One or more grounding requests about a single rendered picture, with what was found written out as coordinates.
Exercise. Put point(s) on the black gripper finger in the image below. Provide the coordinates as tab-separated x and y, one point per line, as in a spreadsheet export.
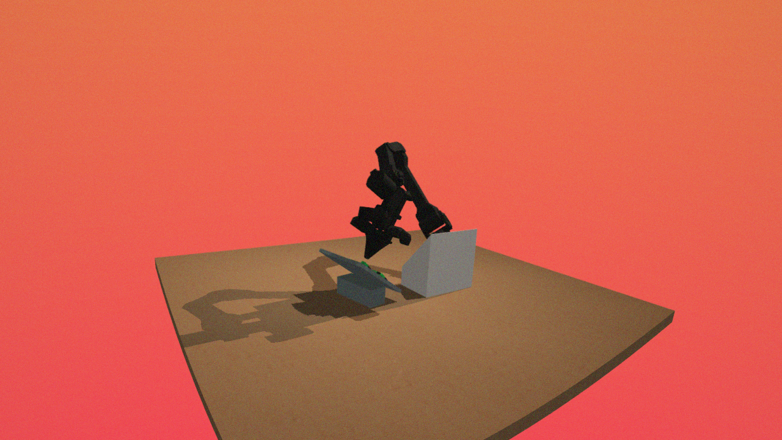
379	241
369	238

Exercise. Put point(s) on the light grey switch panel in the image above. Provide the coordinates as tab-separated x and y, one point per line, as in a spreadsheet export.
363	285

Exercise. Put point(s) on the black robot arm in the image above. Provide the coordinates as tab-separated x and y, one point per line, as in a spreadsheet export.
386	184

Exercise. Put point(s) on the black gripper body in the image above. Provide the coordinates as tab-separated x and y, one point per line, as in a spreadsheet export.
389	230

